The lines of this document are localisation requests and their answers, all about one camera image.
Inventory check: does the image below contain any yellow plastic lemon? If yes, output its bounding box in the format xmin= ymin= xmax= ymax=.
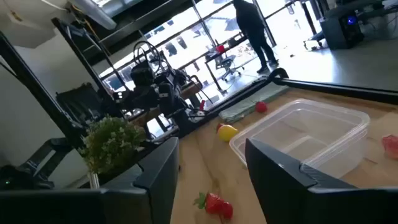
xmin=216 ymin=124 xmax=239 ymax=143

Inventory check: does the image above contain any black background desk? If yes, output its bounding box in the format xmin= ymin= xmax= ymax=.
xmin=204 ymin=34 xmax=249 ymax=94

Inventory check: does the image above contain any clear plastic food container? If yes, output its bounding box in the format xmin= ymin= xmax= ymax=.
xmin=229 ymin=98 xmax=371 ymax=180

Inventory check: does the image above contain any green potted plant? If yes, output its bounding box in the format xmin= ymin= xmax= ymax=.
xmin=77 ymin=115 xmax=147 ymax=190

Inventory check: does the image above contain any folded green cloth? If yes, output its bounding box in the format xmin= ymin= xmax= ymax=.
xmin=218 ymin=83 xmax=290 ymax=124

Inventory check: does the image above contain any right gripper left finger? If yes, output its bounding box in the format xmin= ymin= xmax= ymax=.
xmin=0 ymin=136 xmax=180 ymax=224

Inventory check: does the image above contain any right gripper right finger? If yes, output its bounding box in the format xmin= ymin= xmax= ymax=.
xmin=245 ymin=138 xmax=398 ymax=224

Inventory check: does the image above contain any grey office chair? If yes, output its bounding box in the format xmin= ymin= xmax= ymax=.
xmin=214 ymin=54 xmax=245 ymax=82

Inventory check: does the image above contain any black computer with blue light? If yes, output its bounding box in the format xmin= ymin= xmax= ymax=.
xmin=320 ymin=11 xmax=365 ymax=50

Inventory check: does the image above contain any standing person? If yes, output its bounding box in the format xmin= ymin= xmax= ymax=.
xmin=232 ymin=0 xmax=280 ymax=75

